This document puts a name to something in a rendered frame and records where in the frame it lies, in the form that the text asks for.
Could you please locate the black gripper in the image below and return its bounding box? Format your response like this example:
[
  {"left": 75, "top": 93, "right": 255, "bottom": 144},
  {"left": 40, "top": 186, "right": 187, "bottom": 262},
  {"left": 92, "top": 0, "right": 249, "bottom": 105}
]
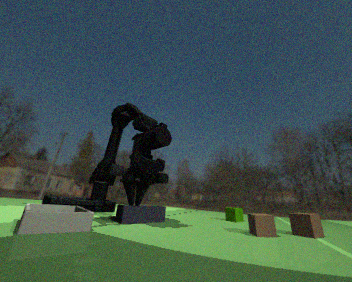
[{"left": 102, "top": 150, "right": 168, "bottom": 206}]

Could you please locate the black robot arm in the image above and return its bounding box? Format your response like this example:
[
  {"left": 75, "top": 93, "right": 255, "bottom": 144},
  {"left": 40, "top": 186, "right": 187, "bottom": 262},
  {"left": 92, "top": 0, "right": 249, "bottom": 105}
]
[{"left": 86, "top": 102, "right": 172, "bottom": 201}]

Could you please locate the green cube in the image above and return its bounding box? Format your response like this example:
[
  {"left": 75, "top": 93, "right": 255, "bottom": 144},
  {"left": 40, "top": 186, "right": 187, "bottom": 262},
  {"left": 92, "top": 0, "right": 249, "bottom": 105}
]
[{"left": 225, "top": 207, "right": 244, "bottom": 223}]

